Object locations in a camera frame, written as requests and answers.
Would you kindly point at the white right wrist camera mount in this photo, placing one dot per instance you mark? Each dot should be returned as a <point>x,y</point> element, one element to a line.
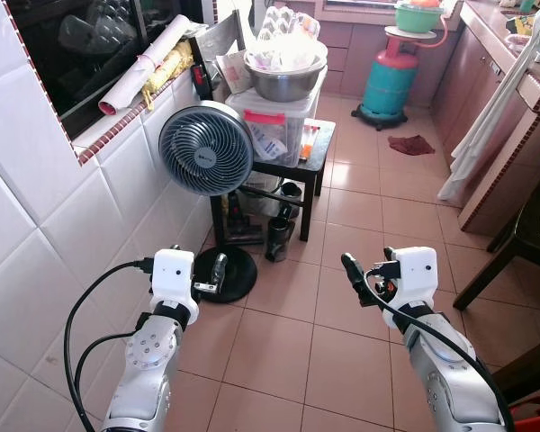
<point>416,274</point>

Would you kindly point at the green pot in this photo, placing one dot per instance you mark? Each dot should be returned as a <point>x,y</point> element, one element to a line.
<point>418,16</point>

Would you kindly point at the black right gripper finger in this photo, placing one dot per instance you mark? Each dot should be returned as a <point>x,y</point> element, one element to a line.
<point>352,269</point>

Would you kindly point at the grey standing fan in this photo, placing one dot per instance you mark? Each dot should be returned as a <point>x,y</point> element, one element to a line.
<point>205,148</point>

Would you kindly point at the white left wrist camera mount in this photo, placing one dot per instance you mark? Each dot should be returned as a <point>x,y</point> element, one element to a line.
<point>173,274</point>

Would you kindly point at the brown kitchen counter cabinet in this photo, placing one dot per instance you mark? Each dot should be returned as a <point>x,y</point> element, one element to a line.
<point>468,67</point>

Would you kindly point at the rolled white paper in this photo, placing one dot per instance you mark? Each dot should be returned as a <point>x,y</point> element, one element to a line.
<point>144,65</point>

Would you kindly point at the teal gas cylinder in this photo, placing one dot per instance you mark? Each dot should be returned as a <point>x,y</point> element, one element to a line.
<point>389,85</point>

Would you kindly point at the black side table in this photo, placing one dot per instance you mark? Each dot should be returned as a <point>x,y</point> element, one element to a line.
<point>317,148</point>

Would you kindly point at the clear plastic storage box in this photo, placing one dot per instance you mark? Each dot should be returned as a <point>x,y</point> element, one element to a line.
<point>279,126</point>

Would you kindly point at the yellow mesh bag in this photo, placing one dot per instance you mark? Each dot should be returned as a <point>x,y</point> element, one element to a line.
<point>169,70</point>

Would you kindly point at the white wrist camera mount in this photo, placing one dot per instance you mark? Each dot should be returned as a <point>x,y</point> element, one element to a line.
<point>416,274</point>
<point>173,274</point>

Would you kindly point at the orange packet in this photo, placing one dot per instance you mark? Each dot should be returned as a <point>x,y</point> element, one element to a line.
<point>307,142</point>

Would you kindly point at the red plastic stool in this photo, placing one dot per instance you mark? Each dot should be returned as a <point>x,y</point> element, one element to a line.
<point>538,416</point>

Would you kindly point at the black cup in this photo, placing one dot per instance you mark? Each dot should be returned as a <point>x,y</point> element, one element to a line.
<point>279,241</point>

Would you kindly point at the large steel mixing bowl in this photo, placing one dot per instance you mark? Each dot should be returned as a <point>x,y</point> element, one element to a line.
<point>286,81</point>

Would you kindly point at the dark wooden beam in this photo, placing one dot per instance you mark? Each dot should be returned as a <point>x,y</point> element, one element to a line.
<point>531,364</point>

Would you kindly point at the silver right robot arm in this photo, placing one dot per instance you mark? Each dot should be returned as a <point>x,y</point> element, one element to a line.
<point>445,378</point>

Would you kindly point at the dark wooden table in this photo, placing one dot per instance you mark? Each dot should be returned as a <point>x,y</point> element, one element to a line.
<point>513,238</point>

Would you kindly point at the clear plastic bags bundle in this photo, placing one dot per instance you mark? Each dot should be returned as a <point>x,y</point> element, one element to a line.
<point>286,40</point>

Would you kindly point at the grey board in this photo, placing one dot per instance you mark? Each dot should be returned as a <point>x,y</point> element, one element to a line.
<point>220,40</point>

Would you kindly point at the dark red floor rag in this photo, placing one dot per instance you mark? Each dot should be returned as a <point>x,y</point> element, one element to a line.
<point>411,145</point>

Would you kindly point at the white hanging cloth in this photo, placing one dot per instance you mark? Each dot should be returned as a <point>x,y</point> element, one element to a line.
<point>486,117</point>

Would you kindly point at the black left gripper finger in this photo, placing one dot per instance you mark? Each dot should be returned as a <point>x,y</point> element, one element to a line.
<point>220,268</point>

